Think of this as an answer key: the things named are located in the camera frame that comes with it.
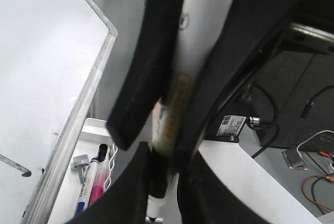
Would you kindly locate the pink marker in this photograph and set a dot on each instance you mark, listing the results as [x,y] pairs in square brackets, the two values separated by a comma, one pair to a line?
[98,185]

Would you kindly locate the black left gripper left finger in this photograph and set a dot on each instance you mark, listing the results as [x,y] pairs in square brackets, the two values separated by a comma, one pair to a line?
[148,71]

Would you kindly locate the white black whiteboard marker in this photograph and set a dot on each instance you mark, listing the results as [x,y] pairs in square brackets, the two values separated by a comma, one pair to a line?
[168,123]

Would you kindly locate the blue white marker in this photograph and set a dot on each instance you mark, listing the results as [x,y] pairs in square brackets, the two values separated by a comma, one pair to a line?
[86,189]

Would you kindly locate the silver bolt knob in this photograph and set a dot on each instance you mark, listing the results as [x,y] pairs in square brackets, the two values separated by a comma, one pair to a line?
[79,163]

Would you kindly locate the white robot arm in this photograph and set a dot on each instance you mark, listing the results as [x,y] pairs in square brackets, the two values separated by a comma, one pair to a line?
[195,55]

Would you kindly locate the white whiteboard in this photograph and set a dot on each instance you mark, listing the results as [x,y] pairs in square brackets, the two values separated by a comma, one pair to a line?
[53,54]

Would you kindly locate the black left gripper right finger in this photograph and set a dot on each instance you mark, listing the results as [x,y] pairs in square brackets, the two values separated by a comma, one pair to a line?
[250,24]

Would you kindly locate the white accessory tray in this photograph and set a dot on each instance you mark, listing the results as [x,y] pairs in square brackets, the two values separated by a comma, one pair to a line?
[93,134]

